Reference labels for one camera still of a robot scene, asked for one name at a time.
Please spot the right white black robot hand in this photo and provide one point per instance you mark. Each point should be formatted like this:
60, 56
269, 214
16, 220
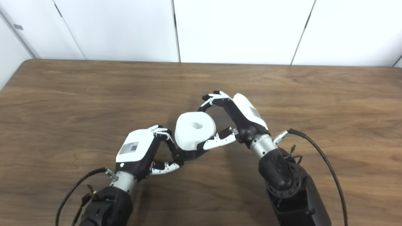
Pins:
248, 119

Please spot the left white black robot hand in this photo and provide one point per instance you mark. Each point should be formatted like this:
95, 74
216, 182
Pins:
135, 149

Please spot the black flanged holder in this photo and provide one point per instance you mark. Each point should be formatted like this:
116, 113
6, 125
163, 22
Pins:
190, 154

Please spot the round white plastic piece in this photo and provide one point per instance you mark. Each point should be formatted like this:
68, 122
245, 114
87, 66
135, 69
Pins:
191, 135

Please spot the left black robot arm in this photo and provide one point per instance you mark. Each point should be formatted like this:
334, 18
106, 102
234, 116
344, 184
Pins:
108, 207

